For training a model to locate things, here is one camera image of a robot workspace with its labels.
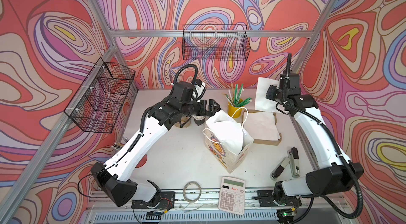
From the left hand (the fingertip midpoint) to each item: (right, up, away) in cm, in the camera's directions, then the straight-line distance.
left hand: (215, 106), depth 67 cm
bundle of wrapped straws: (+15, +7, +31) cm, 35 cm away
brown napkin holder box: (+37, -21, +22) cm, 47 cm away
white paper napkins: (+31, -13, +29) cm, 44 cm away
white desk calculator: (+8, -43, +6) cm, 44 cm away
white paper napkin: (+24, +1, +8) cm, 25 cm away
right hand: (+30, +5, +10) cm, 32 cm away
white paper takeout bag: (+6, -16, +9) cm, 20 cm away
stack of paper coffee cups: (-8, -9, +22) cm, 25 cm away
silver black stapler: (+42, -28, +15) cm, 53 cm away
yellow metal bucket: (+16, -4, +35) cm, 38 cm away
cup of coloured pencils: (-39, -31, +18) cm, 53 cm away
